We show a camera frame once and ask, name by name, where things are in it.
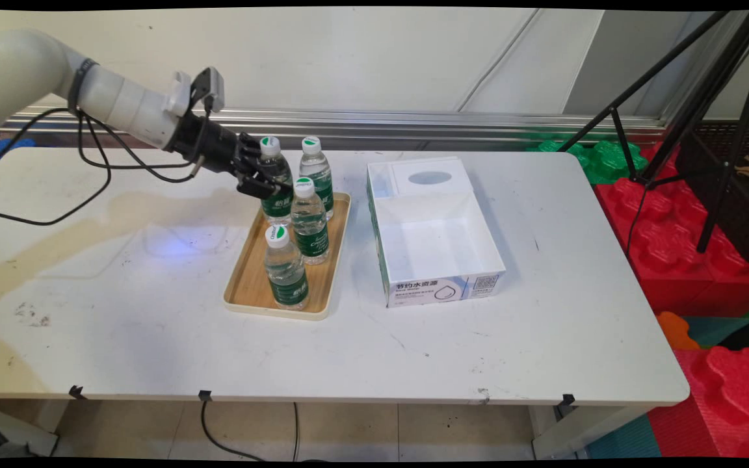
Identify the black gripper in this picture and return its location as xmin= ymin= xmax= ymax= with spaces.
xmin=166 ymin=110 xmax=295 ymax=200

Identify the clear water bottle green label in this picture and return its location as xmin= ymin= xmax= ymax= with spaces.
xmin=291 ymin=177 xmax=331 ymax=265
xmin=299 ymin=136 xmax=335 ymax=220
xmin=264 ymin=225 xmax=311 ymax=311
xmin=257 ymin=135 xmax=295 ymax=228

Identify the wooden tray cream rim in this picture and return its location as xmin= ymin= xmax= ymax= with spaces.
xmin=223 ymin=187 xmax=352 ymax=321

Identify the white printed cardboard box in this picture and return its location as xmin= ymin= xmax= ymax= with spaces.
xmin=367 ymin=156 xmax=506 ymax=309

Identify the green foam block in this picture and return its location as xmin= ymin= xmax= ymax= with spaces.
xmin=525 ymin=139 xmax=650 ymax=187

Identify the white table leg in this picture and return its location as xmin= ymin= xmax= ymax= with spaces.
xmin=531 ymin=406 xmax=650 ymax=461
xmin=0 ymin=402 xmax=60 ymax=459

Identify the large red foam block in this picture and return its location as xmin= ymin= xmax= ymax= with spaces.
xmin=594 ymin=142 xmax=749 ymax=319

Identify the orange foam piece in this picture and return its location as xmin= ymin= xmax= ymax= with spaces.
xmin=657 ymin=311 xmax=702 ymax=352

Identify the black tripod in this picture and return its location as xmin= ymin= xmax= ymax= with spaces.
xmin=557 ymin=10 xmax=749 ymax=255

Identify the teal floor mat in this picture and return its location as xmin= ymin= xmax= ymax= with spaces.
xmin=681 ymin=315 xmax=749 ymax=352

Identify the dark brown cabinet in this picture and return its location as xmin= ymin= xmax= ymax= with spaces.
xmin=676 ymin=120 xmax=749 ymax=271

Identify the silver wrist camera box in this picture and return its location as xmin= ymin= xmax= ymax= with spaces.
xmin=190 ymin=66 xmax=226 ymax=114

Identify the black cable with metal plug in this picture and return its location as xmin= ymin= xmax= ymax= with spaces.
xmin=77 ymin=110 xmax=210 ymax=185

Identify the aluminium wall rail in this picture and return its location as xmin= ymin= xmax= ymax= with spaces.
xmin=0 ymin=106 xmax=669 ymax=153

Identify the long black arm cable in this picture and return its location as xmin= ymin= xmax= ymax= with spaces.
xmin=0 ymin=107 xmax=113 ymax=227

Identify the black cable under table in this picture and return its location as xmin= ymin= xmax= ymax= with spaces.
xmin=200 ymin=400 xmax=266 ymax=462

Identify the thin black tripod cable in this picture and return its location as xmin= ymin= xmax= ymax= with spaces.
xmin=625 ymin=185 xmax=650 ymax=257

